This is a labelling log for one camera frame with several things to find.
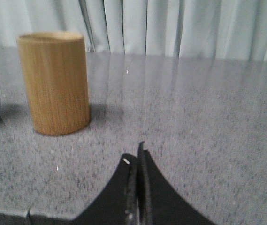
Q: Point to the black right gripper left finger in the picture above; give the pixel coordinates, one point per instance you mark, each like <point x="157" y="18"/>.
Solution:
<point x="115" y="205"/>

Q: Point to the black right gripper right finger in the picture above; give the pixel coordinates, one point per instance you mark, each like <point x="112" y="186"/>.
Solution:
<point x="159" y="203"/>

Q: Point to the bamboo cylinder holder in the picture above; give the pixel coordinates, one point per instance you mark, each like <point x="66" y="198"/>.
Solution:
<point x="55" y="76"/>

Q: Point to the white curtain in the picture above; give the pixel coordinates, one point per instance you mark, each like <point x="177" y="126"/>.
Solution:
<point x="223" y="29"/>

